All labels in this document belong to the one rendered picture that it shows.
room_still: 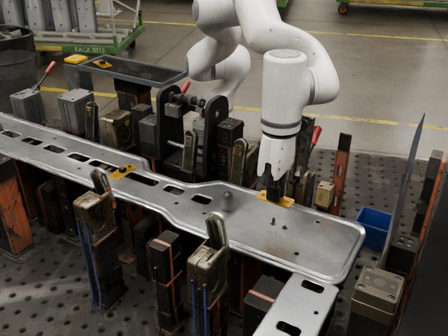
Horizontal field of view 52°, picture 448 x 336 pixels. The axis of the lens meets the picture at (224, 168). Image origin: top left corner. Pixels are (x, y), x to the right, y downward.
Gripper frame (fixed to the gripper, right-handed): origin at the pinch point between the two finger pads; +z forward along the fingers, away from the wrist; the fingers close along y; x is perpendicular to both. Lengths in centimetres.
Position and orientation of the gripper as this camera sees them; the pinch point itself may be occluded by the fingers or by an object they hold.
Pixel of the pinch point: (275, 190)
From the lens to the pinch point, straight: 105.1
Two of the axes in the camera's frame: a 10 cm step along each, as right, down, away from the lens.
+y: -5.0, 4.5, -7.4
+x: 8.6, 2.6, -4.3
